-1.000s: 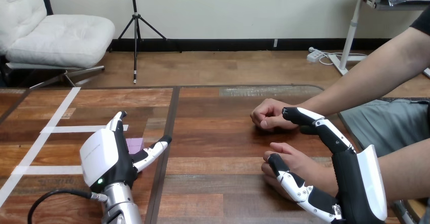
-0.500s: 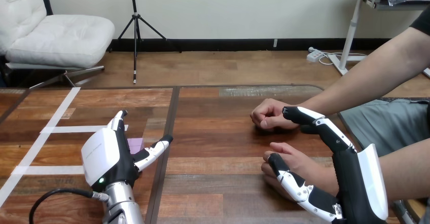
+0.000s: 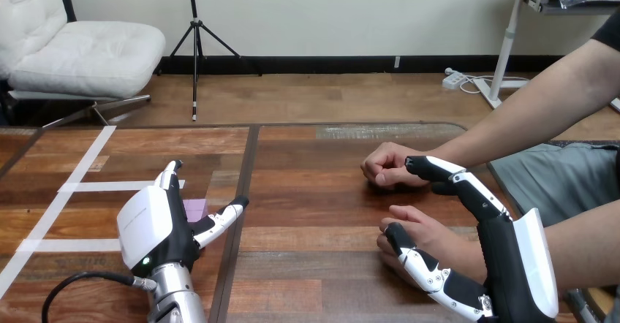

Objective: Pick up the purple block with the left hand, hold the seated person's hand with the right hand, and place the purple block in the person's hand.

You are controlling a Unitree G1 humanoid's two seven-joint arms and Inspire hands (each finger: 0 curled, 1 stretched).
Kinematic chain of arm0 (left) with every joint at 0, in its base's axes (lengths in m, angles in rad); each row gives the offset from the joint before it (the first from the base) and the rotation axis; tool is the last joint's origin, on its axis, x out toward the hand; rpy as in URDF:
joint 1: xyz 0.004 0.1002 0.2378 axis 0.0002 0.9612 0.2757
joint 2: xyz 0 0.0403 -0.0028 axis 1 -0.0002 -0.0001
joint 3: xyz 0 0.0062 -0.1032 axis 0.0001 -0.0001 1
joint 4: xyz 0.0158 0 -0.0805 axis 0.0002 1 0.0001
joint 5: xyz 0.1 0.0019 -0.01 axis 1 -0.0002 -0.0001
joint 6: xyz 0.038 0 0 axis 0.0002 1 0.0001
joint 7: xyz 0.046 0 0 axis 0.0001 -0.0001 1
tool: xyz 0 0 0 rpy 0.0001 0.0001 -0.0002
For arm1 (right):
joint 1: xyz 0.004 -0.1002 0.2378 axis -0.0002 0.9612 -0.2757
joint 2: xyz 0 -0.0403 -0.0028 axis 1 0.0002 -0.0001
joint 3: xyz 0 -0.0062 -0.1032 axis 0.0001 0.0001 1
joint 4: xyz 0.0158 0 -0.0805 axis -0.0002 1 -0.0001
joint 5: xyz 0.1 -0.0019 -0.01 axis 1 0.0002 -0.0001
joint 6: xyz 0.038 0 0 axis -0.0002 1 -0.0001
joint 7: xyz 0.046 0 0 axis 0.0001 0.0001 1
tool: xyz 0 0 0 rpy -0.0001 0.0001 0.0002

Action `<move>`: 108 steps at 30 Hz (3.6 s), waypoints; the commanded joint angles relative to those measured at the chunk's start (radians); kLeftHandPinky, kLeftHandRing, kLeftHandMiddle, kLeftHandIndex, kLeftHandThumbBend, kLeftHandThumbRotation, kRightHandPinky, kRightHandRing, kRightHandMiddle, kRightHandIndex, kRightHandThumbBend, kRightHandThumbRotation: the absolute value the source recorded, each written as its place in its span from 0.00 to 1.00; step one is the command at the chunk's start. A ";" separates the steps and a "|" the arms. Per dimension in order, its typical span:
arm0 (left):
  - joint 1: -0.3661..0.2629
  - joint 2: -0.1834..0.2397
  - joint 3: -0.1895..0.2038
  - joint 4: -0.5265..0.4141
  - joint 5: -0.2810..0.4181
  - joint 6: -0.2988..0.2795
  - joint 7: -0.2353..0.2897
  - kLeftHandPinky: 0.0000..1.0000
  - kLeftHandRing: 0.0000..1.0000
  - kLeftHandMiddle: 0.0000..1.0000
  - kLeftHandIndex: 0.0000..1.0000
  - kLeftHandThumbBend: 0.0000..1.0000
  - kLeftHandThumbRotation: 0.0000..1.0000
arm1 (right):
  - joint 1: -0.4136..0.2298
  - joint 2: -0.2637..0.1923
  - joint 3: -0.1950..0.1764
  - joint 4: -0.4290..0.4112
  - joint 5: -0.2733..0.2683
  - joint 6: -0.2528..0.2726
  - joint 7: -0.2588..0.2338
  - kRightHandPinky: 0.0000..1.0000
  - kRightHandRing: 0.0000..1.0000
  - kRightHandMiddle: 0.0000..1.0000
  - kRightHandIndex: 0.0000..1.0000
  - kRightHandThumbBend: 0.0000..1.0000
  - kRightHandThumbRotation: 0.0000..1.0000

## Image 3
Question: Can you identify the person's hand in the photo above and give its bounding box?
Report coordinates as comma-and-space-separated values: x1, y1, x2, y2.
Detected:
360, 141, 439, 189
376, 205, 469, 289

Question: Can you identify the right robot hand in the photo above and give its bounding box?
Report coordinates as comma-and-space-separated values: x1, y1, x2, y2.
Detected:
384, 155, 561, 323

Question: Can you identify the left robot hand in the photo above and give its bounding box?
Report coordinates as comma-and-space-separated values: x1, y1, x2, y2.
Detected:
116, 159, 250, 278

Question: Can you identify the person's forearm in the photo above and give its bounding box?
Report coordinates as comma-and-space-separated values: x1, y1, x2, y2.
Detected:
462, 199, 620, 295
426, 37, 620, 170

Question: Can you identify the purple block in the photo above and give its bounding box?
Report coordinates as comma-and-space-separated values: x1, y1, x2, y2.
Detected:
182, 198, 210, 224

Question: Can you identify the person's body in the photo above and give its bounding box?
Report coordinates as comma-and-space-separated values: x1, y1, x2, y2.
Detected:
488, 8, 620, 228

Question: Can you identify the white power strip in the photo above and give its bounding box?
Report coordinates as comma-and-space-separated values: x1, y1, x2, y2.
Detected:
441, 66, 467, 91

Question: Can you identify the white desk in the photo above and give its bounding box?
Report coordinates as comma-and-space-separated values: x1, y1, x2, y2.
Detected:
472, 0, 620, 110

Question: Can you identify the white cushioned chair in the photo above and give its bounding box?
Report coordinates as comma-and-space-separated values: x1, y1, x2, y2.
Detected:
0, 0, 167, 129

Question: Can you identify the black tripod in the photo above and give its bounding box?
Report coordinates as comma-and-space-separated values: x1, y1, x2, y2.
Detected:
154, 0, 263, 122

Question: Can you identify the black cable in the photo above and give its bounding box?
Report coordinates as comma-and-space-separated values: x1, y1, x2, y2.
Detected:
41, 270, 159, 323

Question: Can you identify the tangle of cables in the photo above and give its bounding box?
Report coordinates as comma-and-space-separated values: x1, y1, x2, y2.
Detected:
457, 72, 531, 95

